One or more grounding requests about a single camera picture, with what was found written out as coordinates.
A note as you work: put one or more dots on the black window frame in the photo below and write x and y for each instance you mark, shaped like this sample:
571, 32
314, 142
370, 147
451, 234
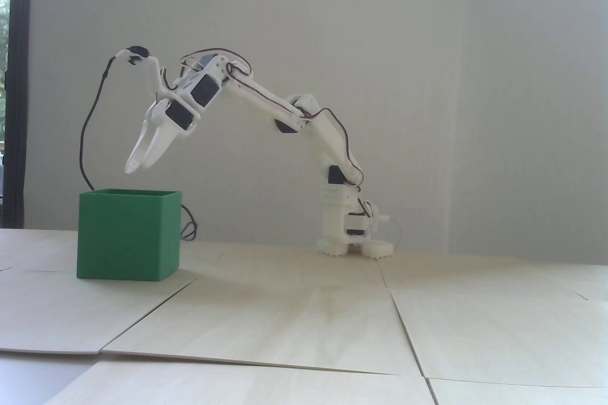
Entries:
20, 91

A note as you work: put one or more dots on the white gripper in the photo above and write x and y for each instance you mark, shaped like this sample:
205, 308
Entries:
167, 130

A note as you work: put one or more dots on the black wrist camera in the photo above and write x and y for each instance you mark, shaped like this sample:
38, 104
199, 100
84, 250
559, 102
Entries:
138, 51

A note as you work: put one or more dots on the white board panel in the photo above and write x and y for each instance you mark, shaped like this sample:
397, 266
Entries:
332, 34

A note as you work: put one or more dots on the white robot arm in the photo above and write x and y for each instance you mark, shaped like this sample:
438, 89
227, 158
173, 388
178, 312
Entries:
327, 134

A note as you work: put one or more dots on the green box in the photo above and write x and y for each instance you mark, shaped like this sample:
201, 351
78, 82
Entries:
123, 239

